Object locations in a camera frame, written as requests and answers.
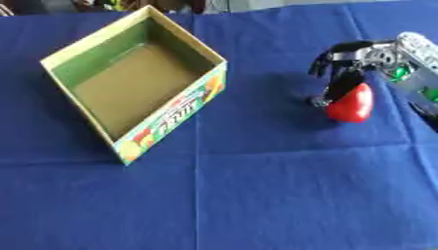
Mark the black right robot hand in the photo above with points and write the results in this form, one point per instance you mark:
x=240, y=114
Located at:
x=345, y=78

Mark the red toy fruit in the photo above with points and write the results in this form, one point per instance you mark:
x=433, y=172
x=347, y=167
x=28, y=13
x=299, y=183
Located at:
x=351, y=104

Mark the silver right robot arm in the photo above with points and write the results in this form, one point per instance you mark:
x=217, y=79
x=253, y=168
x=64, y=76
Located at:
x=415, y=65

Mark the open cardboard box green inside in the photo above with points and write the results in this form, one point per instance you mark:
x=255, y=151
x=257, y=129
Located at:
x=137, y=84

